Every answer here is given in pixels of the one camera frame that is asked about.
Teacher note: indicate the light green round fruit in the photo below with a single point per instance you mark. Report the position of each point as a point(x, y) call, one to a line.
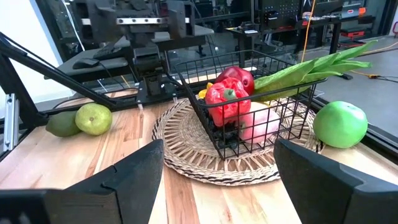
point(93, 119)

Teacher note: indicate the green romaine lettuce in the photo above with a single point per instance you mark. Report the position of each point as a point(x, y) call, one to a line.
point(289, 76)

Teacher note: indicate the silver aluminium bracket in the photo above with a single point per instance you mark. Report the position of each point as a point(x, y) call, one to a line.
point(11, 124)

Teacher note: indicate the black pegboard workbench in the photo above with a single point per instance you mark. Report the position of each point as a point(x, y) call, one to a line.
point(280, 12)

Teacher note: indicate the red cart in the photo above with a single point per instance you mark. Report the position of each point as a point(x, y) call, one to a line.
point(395, 29)

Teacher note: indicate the green apple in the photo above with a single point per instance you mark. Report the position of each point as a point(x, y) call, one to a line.
point(340, 124)

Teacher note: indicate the yellow banana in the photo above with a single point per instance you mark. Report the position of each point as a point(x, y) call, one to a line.
point(203, 92)

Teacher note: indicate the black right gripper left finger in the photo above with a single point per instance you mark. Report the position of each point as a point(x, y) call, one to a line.
point(130, 199)

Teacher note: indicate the dark green avocado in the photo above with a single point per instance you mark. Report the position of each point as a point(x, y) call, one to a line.
point(62, 124)

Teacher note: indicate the black keyboard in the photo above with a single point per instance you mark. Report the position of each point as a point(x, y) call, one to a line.
point(107, 51)

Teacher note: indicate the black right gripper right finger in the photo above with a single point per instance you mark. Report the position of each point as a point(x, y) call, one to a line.
point(320, 199)

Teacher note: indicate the black computer mouse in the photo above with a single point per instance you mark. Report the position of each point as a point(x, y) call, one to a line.
point(85, 63)

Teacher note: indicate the red bell pepper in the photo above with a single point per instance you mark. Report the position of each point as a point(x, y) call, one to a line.
point(227, 116)

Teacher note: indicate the red apple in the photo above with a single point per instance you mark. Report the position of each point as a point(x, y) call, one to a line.
point(241, 76)

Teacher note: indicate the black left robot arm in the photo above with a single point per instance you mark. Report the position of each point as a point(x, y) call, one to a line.
point(152, 68)

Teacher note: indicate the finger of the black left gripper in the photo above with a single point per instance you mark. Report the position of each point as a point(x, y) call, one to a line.
point(183, 31)
point(105, 34)

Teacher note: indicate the round woven placemat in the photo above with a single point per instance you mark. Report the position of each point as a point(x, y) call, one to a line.
point(186, 155)

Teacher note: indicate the black aluminium rig frame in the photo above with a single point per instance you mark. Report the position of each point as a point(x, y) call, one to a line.
point(46, 69)

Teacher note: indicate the pink peach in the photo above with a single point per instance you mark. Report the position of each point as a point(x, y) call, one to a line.
point(258, 124)

